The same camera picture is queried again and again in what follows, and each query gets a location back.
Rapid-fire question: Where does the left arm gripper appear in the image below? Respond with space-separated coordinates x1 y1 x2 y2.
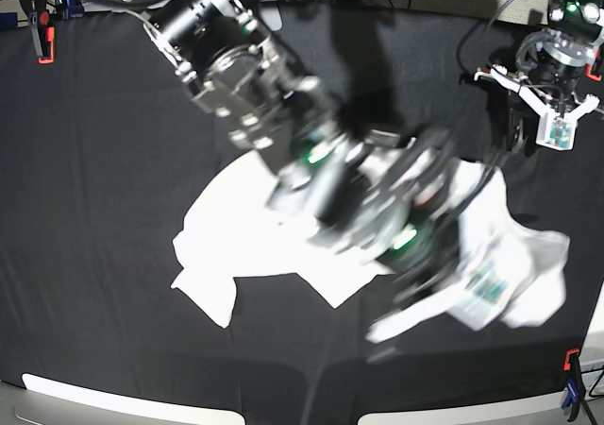
474 64 597 126

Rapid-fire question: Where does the white printed t-shirt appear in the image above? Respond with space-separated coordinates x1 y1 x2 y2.
172 153 570 343

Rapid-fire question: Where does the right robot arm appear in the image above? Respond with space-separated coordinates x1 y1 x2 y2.
86 0 459 301

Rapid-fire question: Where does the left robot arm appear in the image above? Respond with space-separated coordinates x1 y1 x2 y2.
475 0 603 136

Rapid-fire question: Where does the red clamp front right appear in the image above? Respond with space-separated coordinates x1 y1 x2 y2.
562 348 585 422

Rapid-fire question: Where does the red clamp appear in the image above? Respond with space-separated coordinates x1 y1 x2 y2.
27 0 55 64
562 348 585 422

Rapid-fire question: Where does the black table cloth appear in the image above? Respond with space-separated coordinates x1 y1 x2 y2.
1 14 603 424

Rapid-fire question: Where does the red clamp back left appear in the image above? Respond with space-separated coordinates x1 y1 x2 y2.
27 0 55 64

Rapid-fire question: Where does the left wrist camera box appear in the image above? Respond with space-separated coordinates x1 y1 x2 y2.
535 113 577 151

